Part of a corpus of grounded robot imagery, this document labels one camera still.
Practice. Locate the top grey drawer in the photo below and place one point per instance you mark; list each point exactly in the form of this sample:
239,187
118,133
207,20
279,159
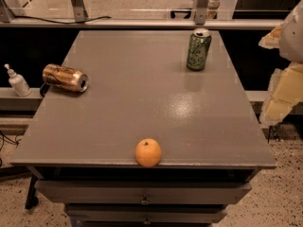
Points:
143,192

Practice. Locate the orange soda can lying down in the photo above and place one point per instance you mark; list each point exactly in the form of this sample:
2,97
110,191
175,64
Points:
67,78

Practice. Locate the metal bracket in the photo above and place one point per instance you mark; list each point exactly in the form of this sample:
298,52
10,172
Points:
200,11
80,13

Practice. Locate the metal bracket right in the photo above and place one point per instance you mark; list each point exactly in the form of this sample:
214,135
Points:
200,11

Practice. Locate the green soda can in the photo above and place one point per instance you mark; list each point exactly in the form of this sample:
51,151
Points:
199,43

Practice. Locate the metal bracket left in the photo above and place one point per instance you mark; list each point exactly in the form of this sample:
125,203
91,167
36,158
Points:
80,13

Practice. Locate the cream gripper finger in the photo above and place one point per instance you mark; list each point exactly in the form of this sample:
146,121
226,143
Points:
271,40
285,91

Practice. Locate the white pump bottle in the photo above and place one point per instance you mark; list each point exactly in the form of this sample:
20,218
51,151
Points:
17,82

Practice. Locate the grey drawer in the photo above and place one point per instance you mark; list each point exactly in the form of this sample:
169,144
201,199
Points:
143,192
145,214

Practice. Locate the orange fruit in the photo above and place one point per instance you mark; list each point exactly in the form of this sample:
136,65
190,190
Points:
148,152

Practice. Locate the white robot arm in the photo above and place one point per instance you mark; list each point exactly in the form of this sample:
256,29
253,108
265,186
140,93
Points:
291,40

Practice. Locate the grey drawer cabinet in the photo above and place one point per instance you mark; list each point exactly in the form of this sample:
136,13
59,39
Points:
140,88

